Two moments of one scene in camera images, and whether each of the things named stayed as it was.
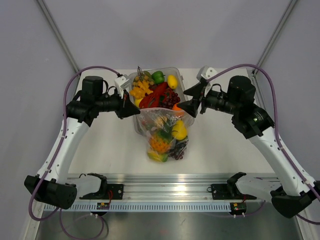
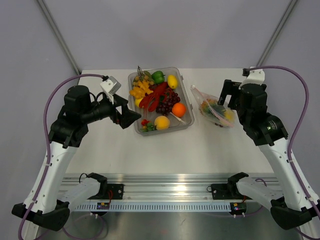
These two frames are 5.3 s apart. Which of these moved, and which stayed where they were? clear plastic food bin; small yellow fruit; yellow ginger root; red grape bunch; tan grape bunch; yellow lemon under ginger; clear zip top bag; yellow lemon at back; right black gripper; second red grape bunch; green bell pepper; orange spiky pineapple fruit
Moved: clear zip top bag; right black gripper; orange spiky pineapple fruit; red grape bunch
Stayed: tan grape bunch; yellow lemon at back; yellow lemon under ginger; green bell pepper; clear plastic food bin; yellow ginger root; second red grape bunch; small yellow fruit
